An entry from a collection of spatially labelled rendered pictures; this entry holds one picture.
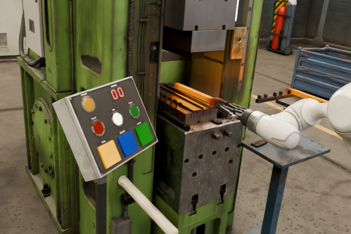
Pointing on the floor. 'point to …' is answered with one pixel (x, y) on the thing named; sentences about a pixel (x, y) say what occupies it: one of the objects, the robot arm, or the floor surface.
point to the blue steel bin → (322, 70)
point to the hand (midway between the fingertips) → (220, 104)
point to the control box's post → (101, 205)
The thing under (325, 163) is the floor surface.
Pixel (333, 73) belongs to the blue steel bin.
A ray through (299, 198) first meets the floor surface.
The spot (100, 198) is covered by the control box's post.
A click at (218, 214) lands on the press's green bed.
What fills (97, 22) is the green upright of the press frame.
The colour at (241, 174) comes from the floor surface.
